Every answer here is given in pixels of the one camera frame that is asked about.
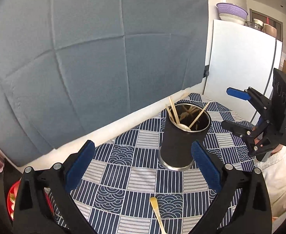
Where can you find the black cylindrical utensil holder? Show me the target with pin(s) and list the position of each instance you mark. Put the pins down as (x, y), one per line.
(175, 150)

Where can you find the white refrigerator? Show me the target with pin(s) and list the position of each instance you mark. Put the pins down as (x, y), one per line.
(241, 57)

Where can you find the wooden chopstick middle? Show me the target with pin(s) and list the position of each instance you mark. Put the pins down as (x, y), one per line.
(174, 111)

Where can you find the white ceramic spoon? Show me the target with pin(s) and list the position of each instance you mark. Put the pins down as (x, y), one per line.
(183, 127)

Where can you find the red strawberry basket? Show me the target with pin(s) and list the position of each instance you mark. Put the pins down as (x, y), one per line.
(11, 199)

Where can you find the wooden chopstick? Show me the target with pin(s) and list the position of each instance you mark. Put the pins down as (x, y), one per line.
(174, 111)
(170, 115)
(199, 115)

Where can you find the cream plastic spoon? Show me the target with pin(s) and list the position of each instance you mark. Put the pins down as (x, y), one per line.
(155, 207)

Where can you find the white right sleeve forearm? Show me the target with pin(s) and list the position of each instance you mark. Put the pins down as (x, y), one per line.
(274, 173)

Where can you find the white bowl under colander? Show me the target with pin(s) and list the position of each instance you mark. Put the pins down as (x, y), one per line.
(232, 18)

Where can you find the wooden chopstick left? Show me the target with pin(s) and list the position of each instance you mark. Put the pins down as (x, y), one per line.
(170, 115)

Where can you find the purple plastic colander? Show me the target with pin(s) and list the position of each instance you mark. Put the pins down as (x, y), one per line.
(232, 9)

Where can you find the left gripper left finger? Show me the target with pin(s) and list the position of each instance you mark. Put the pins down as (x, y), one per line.
(32, 213)

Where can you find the wooden chopstick right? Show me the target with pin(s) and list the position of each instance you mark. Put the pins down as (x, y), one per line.
(199, 115)

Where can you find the grey-blue hanging cloth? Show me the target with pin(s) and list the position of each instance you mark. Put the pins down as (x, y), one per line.
(69, 67)

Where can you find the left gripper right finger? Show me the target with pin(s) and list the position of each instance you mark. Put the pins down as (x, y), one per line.
(253, 211)

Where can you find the blue patterned tablecloth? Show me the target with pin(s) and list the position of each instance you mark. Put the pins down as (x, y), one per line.
(114, 193)

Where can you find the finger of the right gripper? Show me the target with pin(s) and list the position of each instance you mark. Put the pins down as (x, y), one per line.
(261, 103)
(259, 141)

